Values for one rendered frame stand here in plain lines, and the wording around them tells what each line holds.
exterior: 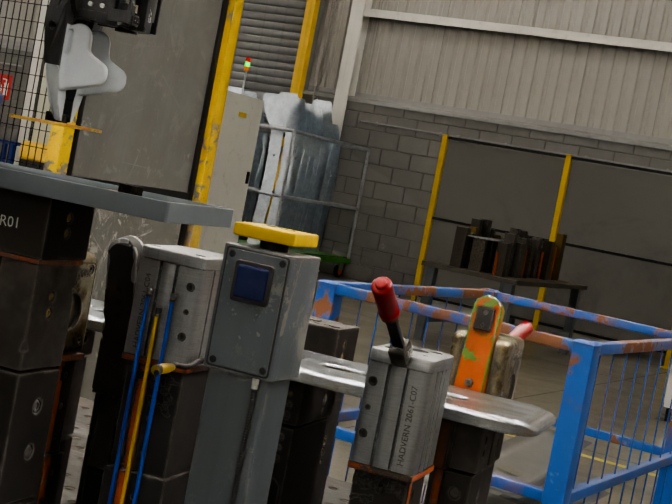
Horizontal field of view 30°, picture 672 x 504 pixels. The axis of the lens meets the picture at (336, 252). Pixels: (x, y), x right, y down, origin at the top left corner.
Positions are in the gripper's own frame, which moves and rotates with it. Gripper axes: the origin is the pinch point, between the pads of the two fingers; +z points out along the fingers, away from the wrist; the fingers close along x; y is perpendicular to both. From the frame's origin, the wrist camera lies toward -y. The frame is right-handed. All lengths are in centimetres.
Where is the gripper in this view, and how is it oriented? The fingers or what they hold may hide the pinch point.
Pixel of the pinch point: (58, 106)
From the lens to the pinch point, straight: 124.6
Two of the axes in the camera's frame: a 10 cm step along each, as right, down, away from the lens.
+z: -1.9, 9.8, 0.5
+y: 9.6, 2.0, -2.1
